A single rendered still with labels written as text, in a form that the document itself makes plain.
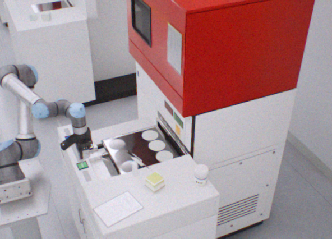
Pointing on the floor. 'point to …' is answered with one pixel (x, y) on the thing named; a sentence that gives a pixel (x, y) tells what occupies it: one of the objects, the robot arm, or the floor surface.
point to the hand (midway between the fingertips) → (80, 160)
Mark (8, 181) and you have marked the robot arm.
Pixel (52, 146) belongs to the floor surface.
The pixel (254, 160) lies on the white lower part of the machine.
